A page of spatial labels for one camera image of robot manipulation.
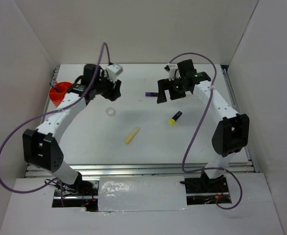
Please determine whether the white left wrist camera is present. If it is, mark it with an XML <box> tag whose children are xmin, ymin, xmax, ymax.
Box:
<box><xmin>105</xmin><ymin>64</ymin><xmax>123</xmax><ymax>82</ymax></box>

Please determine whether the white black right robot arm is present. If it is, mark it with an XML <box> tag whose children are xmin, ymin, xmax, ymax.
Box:
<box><xmin>157</xmin><ymin>59</ymin><xmax>249</xmax><ymax>192</ymax></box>

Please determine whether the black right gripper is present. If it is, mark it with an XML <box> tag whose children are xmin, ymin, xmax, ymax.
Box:
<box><xmin>157</xmin><ymin>77</ymin><xmax>189</xmax><ymax>104</ymax></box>

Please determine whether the white front cover panel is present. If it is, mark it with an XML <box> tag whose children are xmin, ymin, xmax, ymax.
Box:
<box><xmin>98</xmin><ymin>176</ymin><xmax>188</xmax><ymax>212</ymax></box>

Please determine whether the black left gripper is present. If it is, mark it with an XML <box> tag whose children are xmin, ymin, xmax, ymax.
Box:
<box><xmin>93</xmin><ymin>71</ymin><xmax>121</xmax><ymax>101</ymax></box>

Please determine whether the orange round divided container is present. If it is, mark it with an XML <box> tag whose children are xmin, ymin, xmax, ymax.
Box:
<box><xmin>48</xmin><ymin>82</ymin><xmax>72</xmax><ymax>107</ymax></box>

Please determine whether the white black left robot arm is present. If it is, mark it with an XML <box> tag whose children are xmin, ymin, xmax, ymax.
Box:
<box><xmin>23</xmin><ymin>64</ymin><xmax>123</xmax><ymax>195</ymax></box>

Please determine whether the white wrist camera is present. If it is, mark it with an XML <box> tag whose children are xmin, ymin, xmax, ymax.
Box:
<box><xmin>164</xmin><ymin>63</ymin><xmax>178</xmax><ymax>81</ymax></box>
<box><xmin>105</xmin><ymin>64</ymin><xmax>123</xmax><ymax>82</ymax></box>

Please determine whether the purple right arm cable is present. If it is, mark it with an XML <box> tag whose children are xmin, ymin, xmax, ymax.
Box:
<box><xmin>167</xmin><ymin>52</ymin><xmax>243</xmax><ymax>211</ymax></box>

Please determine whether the purple black highlighter marker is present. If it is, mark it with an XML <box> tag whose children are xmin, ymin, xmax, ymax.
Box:
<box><xmin>145</xmin><ymin>92</ymin><xmax>158</xmax><ymax>97</ymax></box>

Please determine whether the blue ballpoint pen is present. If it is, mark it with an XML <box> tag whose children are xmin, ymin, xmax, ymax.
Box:
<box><xmin>49</xmin><ymin>79</ymin><xmax>60</xmax><ymax>93</ymax></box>

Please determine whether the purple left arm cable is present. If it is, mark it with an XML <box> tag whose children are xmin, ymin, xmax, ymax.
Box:
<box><xmin>0</xmin><ymin>42</ymin><xmax>111</xmax><ymax>208</ymax></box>

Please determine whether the aluminium rail frame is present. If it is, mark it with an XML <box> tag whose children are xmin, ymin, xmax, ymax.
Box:
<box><xmin>24</xmin><ymin>64</ymin><xmax>261</xmax><ymax>178</ymax></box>

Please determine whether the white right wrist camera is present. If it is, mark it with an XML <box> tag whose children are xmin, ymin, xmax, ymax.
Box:
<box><xmin>164</xmin><ymin>63</ymin><xmax>178</xmax><ymax>81</ymax></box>

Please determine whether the yellow black highlighter marker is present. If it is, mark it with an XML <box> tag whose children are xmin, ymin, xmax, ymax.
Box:
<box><xmin>168</xmin><ymin>111</ymin><xmax>182</xmax><ymax>125</ymax></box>

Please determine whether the pale yellow highlighter marker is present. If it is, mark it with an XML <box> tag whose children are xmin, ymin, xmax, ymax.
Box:
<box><xmin>124</xmin><ymin>126</ymin><xmax>140</xmax><ymax>144</ymax></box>

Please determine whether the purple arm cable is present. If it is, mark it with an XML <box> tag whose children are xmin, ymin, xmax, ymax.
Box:
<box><xmin>167</xmin><ymin>52</ymin><xmax>243</xmax><ymax>211</ymax></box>
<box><xmin>0</xmin><ymin>42</ymin><xmax>111</xmax><ymax>208</ymax></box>

